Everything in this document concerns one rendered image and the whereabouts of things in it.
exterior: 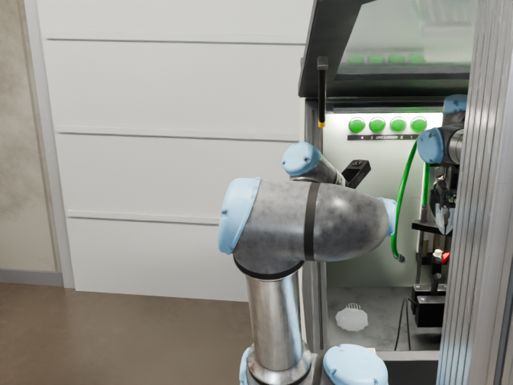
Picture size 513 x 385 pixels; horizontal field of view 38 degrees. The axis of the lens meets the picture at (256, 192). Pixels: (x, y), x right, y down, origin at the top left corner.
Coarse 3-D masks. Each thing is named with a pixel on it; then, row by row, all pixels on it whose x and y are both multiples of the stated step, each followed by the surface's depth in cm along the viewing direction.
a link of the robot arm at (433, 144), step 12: (432, 132) 158; (444, 132) 158; (456, 132) 156; (420, 144) 161; (432, 144) 157; (444, 144) 157; (456, 144) 154; (420, 156) 162; (432, 156) 158; (444, 156) 158; (456, 156) 154
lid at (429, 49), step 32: (320, 0) 137; (352, 0) 136; (384, 0) 141; (416, 0) 141; (448, 0) 142; (320, 32) 155; (352, 32) 161; (384, 32) 161; (416, 32) 161; (448, 32) 161; (320, 64) 173; (352, 64) 187; (384, 64) 187; (416, 64) 187; (448, 64) 187; (352, 96) 215; (384, 96) 215
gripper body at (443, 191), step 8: (448, 168) 177; (456, 168) 175; (448, 176) 178; (456, 176) 177; (440, 184) 181; (448, 184) 178; (456, 184) 177; (440, 192) 178; (448, 192) 180; (456, 192) 180; (440, 200) 179; (448, 200) 180; (456, 200) 180; (440, 208) 179
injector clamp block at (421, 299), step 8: (416, 288) 210; (424, 288) 210; (440, 288) 210; (416, 296) 209; (424, 296) 206; (432, 296) 206; (440, 296) 206; (424, 304) 203; (432, 304) 203; (440, 304) 203; (416, 312) 207; (424, 312) 204; (432, 312) 204; (440, 312) 204; (416, 320) 207; (424, 320) 205; (432, 320) 205; (440, 320) 205
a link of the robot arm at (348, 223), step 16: (320, 192) 106; (336, 192) 106; (352, 192) 108; (320, 208) 104; (336, 208) 104; (352, 208) 105; (368, 208) 107; (384, 208) 113; (320, 224) 104; (336, 224) 104; (352, 224) 105; (368, 224) 106; (384, 224) 110; (320, 240) 104; (336, 240) 104; (352, 240) 105; (368, 240) 107; (320, 256) 106; (336, 256) 106; (352, 256) 108
